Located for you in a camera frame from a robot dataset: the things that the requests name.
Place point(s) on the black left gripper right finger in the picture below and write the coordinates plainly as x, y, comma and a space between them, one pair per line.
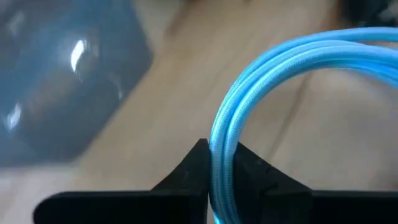
280, 202

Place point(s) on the translucent plastic bin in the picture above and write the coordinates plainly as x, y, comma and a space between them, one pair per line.
62, 93

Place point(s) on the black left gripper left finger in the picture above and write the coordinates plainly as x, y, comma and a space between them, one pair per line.
174, 202

